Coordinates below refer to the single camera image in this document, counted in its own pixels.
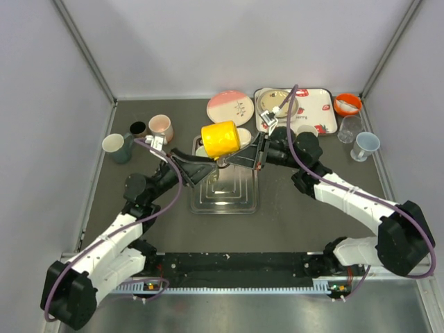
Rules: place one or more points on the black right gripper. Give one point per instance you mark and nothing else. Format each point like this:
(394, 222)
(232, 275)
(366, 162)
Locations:
(254, 156)

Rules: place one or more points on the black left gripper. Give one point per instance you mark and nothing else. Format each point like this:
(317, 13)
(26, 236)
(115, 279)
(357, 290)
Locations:
(193, 168)

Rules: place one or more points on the light green mug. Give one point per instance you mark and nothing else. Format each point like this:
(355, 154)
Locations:
(201, 152)

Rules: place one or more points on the orange yellow mug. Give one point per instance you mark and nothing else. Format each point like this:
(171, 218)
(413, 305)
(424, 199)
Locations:
(220, 139)

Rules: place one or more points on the pink white mug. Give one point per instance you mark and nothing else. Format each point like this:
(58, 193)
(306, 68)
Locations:
(161, 125)

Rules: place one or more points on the pale yellow mug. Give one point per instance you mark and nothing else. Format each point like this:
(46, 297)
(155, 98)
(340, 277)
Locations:
(307, 129)

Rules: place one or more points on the dark brown patterned cup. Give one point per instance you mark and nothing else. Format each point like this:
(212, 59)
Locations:
(138, 129)

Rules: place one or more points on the cream white mug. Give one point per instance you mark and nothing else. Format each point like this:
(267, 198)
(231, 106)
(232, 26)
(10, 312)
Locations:
(245, 137)

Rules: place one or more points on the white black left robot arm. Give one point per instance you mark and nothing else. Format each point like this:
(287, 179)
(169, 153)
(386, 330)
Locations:
(74, 289)

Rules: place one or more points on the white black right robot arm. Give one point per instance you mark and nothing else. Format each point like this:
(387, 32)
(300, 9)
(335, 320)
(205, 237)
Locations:
(401, 237)

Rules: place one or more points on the steel mug tray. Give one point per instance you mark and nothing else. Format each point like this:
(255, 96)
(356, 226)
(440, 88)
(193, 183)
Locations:
(230, 190)

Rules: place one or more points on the teal mug white inside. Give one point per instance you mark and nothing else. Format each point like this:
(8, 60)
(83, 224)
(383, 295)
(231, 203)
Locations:
(118, 147)

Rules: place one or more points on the pink cream round plate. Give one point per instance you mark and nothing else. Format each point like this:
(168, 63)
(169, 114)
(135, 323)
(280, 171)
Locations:
(230, 105)

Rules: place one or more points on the beige floral bowl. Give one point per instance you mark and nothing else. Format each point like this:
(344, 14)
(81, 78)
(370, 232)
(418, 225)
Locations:
(267, 99)

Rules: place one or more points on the strawberry pattern square tray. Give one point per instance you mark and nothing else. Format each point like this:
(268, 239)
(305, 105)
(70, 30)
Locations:
(315, 109)

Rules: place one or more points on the clear drinking glass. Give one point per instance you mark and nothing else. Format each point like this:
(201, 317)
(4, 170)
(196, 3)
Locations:
(350, 127)

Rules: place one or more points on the orange bowl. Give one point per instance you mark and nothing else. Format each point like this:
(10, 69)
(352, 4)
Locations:
(347, 104)

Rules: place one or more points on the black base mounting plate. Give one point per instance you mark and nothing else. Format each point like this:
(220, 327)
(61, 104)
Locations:
(241, 269)

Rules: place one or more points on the light blue cup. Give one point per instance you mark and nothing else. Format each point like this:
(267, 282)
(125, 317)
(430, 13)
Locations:
(365, 145)

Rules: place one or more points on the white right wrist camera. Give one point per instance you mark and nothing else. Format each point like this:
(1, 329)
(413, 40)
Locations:
(269, 121)

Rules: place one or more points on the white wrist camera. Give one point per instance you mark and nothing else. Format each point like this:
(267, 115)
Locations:
(269, 121)
(156, 141)

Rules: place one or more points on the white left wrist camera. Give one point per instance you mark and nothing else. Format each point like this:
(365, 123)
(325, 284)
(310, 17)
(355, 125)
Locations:
(156, 141)

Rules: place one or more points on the grey slotted cable duct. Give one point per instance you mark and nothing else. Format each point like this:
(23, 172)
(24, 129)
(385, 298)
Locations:
(317, 288)

